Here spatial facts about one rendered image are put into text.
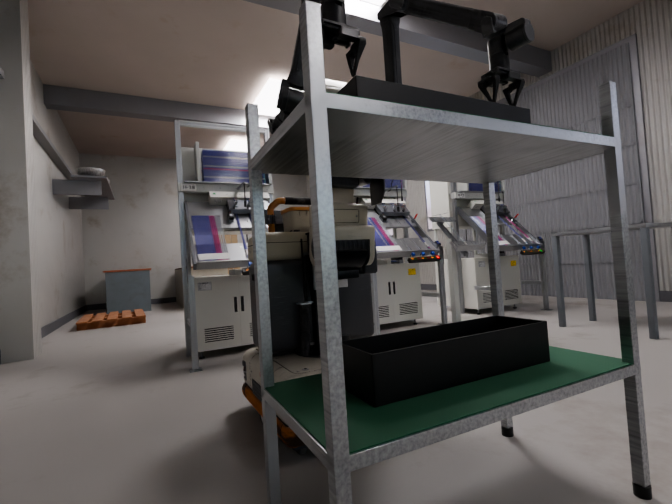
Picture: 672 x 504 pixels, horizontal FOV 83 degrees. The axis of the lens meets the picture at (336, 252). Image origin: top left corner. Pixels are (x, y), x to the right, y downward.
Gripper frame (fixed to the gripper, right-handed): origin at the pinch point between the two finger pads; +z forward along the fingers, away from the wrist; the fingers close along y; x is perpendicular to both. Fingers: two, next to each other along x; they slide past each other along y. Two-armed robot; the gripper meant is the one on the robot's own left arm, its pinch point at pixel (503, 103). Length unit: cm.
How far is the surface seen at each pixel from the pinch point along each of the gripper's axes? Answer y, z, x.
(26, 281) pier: -193, 36, 338
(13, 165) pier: -198, -66, 336
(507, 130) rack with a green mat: -27.8, 18.9, -21.8
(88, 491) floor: -119, 109, 68
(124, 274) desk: -137, 27, 715
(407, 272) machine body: 129, 56, 225
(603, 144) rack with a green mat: 7.7, 19.4, -22.2
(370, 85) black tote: -53, 6, -9
